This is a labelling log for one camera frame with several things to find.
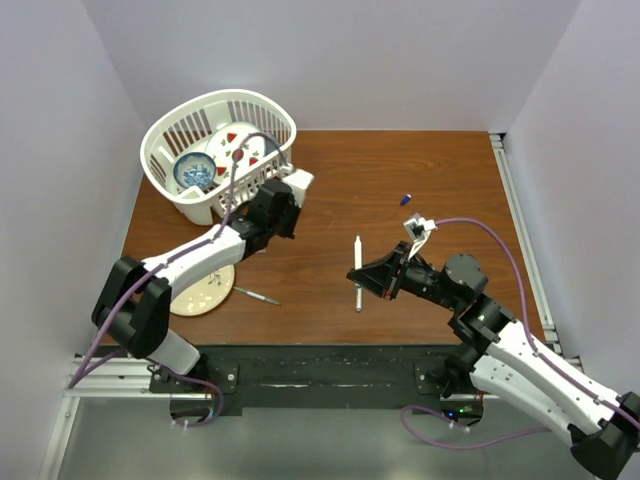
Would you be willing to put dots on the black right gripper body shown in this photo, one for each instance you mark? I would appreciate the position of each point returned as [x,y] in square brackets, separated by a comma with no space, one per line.
[412,275]

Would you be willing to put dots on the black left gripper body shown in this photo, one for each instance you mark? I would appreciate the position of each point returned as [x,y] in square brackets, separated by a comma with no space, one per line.
[284,225]

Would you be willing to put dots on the white purple-tip marker pen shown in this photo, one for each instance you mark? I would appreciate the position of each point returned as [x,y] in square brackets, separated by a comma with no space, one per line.
[359,298]

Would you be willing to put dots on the white green-end marker pen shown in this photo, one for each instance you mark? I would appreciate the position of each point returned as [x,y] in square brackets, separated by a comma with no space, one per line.
[358,261]

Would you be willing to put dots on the grey green pen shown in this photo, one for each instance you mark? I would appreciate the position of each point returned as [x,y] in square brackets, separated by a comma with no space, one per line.
[257,296]

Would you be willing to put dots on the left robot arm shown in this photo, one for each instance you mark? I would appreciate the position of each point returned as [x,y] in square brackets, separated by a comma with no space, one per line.
[134,305]

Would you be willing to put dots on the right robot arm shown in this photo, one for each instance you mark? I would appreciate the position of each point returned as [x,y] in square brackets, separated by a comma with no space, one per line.
[496,356]

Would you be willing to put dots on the blue pen cap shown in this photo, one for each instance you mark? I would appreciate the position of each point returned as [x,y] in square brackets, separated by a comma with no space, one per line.
[405,200]

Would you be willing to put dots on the blue rimmed plate behind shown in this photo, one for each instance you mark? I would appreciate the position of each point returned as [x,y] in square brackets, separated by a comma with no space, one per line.
[271,144]

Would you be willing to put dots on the white watermelon pattern plate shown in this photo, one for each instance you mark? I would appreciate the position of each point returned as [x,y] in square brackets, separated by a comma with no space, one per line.
[231,145]

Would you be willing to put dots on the white plastic dish basket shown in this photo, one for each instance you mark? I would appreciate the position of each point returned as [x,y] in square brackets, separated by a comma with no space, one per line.
[187,128]

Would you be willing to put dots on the blue white patterned bowl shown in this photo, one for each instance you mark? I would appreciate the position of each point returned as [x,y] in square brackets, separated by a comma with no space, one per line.
[196,169]

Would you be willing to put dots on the light blue plate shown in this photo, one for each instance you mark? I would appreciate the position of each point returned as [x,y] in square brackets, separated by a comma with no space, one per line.
[206,294]

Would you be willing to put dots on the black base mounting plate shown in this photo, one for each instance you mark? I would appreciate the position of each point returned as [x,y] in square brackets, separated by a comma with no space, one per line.
[340,376]

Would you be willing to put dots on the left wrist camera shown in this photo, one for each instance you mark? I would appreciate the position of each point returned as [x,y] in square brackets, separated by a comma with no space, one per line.
[300,182]

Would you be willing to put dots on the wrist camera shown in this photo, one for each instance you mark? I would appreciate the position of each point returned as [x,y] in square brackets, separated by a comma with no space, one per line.
[300,182]
[419,230]

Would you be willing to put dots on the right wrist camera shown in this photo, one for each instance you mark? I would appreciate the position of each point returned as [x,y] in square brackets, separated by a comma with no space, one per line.
[419,230]

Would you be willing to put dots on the aluminium frame rail right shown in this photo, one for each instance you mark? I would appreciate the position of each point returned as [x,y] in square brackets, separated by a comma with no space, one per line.
[552,340]

